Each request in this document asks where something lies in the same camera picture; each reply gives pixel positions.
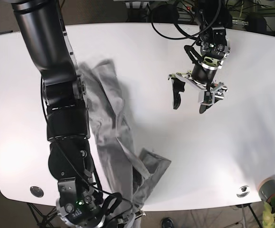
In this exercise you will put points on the grey T-shirt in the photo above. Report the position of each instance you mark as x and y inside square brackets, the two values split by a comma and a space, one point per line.
[135, 177]

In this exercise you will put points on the dark shoe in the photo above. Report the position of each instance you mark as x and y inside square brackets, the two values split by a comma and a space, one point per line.
[167, 223]

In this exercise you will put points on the table grommet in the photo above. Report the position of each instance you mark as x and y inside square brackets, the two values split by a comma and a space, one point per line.
[243, 191]
[36, 191]

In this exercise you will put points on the right table grommet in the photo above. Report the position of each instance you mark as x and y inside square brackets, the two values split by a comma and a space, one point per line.
[243, 191]

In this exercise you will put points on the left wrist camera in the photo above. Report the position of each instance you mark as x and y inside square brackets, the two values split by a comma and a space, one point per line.
[207, 100]

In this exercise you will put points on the black folding stand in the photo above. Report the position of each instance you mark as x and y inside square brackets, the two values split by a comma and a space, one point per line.
[43, 220]

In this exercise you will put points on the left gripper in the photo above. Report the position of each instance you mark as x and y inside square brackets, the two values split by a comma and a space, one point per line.
[200, 78]

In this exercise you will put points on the white power strip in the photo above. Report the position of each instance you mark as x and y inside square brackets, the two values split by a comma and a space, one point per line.
[191, 8]

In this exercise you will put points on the left table grommet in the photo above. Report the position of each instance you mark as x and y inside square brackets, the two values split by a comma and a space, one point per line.
[36, 191]

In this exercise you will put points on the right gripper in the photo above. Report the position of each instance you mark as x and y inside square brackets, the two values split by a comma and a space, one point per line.
[88, 215]

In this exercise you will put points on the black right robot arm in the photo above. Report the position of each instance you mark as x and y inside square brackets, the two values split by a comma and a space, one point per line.
[70, 161]

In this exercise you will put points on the grey plant pot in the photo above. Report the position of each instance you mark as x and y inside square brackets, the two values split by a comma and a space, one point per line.
[266, 190]

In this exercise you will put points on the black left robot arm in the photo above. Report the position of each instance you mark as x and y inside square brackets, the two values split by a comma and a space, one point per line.
[208, 53]

